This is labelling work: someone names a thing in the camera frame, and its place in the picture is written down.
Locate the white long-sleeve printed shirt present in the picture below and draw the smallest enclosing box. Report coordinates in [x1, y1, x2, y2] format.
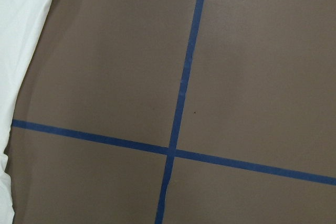
[1, 0, 52, 223]

